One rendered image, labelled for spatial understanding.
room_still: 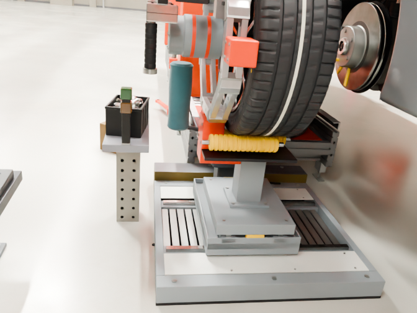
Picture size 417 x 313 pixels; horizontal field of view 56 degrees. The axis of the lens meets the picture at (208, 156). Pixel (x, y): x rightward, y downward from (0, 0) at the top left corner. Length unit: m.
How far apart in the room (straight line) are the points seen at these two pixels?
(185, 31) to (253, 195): 0.68
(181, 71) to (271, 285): 0.83
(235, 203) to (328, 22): 0.76
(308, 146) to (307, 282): 1.00
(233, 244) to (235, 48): 0.75
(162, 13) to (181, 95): 0.41
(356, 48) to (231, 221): 0.77
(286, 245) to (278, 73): 0.70
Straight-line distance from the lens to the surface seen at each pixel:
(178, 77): 1.50
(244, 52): 1.07
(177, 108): 1.53
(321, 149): 2.33
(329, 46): 1.17
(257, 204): 1.58
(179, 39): 1.34
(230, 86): 1.17
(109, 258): 1.63
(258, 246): 1.52
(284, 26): 1.13
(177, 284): 1.39
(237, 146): 1.37
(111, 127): 1.55
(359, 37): 1.57
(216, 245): 1.48
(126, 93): 1.41
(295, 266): 1.56
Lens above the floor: 0.98
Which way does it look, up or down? 22 degrees down
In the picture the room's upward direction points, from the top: 5 degrees clockwise
